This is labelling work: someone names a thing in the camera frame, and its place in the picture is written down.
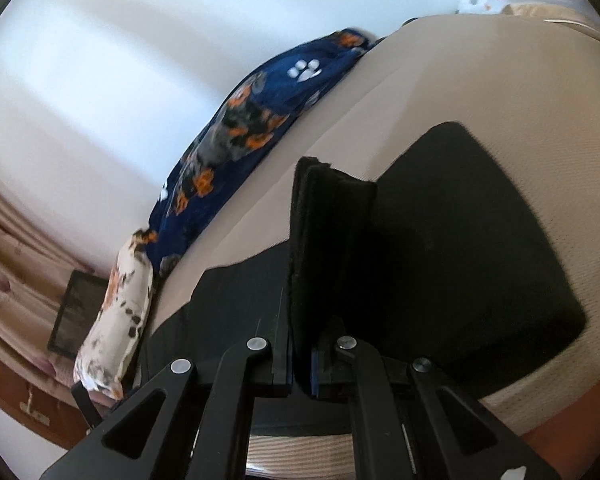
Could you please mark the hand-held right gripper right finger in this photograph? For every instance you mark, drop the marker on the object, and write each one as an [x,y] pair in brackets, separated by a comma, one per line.
[314,372]

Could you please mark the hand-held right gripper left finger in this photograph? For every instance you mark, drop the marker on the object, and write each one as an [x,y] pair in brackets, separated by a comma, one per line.
[279,360]

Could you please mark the black pants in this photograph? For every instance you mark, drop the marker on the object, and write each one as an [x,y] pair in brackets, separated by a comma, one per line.
[455,235]

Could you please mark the white dog print pillow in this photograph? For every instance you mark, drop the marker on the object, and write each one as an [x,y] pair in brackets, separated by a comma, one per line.
[115,320]

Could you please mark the dark framed panel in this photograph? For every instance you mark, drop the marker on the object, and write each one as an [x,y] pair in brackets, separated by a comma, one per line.
[75,310]

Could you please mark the blue dog print blanket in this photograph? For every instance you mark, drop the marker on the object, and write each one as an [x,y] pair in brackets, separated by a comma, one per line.
[260,110]

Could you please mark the brown wooden furniture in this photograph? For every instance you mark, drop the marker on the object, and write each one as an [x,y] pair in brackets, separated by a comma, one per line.
[5,385]

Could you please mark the beige floral curtain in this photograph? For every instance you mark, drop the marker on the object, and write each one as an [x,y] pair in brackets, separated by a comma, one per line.
[15,260]

